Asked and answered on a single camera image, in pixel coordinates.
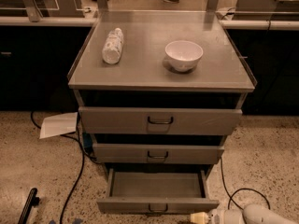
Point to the white ceramic bowl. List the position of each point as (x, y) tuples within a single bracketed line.
[(183, 55)]

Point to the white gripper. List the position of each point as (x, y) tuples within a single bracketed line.
[(221, 216)]

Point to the black bar on floor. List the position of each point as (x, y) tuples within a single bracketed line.
[(32, 201)]

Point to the grey top drawer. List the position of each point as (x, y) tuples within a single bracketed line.
[(137, 120)]

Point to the grey metal drawer cabinet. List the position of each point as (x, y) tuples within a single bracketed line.
[(144, 78)]

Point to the white plastic bottle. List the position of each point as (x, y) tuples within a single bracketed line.
[(112, 50)]

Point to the grey drawer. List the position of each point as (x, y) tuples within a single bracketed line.
[(168, 154), (137, 120), (156, 193)]

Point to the far left metal post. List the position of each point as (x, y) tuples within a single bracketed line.
[(32, 10)]

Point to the white paper sheet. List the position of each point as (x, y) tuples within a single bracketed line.
[(58, 124)]

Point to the blue box behind cabinet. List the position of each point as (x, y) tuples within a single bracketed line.
[(87, 141)]

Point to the grey middle drawer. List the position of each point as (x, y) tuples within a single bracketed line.
[(168, 154)]

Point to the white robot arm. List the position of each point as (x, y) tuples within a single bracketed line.
[(251, 214)]

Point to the grey bottom drawer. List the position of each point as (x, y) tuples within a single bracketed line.
[(156, 193)]

